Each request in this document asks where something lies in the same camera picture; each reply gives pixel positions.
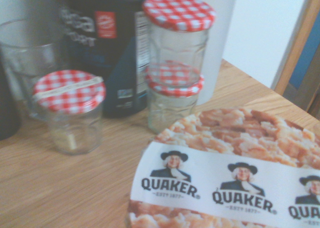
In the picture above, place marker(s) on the Quaker oats container lid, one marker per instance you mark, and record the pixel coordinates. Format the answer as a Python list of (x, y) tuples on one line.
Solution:
[(225, 178)]

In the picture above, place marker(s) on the black shaker bottle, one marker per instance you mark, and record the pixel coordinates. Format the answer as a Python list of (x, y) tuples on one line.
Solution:
[(8, 108)]

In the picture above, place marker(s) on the black Vega Sport tub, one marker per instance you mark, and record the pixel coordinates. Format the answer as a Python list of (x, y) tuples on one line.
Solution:
[(110, 50)]

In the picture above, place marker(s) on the wooden door frame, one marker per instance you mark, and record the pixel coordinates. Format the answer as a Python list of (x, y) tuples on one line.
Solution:
[(297, 50)]

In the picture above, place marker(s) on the tall clear pitcher blue lid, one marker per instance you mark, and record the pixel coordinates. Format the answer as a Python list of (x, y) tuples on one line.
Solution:
[(222, 38)]

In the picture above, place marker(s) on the clear faceted glass tumbler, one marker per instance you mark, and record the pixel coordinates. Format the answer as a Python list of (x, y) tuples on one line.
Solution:
[(27, 63)]

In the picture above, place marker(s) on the short jar red checked lid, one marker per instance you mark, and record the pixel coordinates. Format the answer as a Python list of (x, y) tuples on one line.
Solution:
[(170, 110)]

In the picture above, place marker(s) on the tall jar red checked lid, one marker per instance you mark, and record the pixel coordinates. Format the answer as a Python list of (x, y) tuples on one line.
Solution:
[(177, 38)]

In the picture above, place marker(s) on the jar taped red checked lid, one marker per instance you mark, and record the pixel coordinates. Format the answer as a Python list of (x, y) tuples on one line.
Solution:
[(71, 113)]

